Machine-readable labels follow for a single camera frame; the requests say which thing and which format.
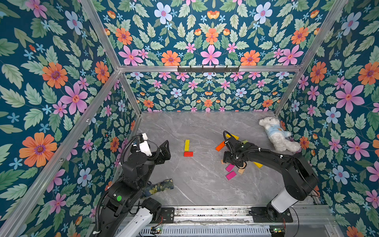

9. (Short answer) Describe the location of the small red block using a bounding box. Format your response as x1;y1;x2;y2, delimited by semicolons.
184;152;193;157

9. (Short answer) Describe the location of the long yellow block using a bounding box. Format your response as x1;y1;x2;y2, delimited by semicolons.
184;140;190;152

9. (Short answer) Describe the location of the magenta block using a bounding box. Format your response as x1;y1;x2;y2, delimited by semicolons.
226;164;235;172
226;171;236;180

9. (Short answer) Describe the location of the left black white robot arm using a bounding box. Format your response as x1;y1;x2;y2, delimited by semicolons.
91;133;171;237

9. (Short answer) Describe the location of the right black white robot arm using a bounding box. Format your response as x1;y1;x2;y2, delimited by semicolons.
223;136;319;223

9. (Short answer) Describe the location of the yellow block at pile top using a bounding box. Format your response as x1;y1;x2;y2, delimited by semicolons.
226;134;239;140

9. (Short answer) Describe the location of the orange block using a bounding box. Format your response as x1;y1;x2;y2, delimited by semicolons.
216;141;226;152

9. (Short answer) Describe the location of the yellow block lower right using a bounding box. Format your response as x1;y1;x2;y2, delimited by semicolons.
254;162;263;168

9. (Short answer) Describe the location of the floral fabric pouch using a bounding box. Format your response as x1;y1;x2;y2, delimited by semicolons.
142;179;174;198

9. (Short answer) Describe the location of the white teddy bear plush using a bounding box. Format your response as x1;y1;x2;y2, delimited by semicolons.
259;117;301;153

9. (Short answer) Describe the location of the white vented strip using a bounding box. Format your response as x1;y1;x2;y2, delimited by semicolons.
118;226;271;237

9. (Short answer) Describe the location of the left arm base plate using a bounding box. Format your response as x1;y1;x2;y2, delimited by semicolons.
149;207;175;224

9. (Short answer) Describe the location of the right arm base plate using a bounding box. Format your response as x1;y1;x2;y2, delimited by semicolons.
249;207;294;223

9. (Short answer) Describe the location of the metal hook rail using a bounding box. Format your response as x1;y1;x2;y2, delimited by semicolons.
177;65;240;74

